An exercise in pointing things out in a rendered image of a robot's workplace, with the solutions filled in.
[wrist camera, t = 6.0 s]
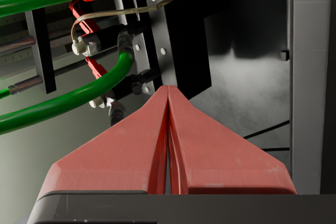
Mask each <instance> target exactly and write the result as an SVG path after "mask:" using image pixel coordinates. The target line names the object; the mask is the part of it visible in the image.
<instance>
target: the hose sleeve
mask: <svg viewBox="0 0 336 224"><path fill-rule="evenodd" d="M124 118H125V117H124V112H123V111H122V110H121V109H118V108H116V109H113V110H112V111H111V112H110V117H109V128H110V127H112V126H114V125H115V124H117V123H118V122H120V121H121V120H123V119H124Z"/></svg>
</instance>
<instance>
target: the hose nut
mask: <svg viewBox="0 0 336 224"><path fill-rule="evenodd" d="M114 109H121V110H122V111H123V113H124V116H125V113H126V108H125V107H124V106H123V105H122V104H121V103H120V102H116V103H112V104H111V106H110V109H109V117H110V113H111V111H112V110H114Z"/></svg>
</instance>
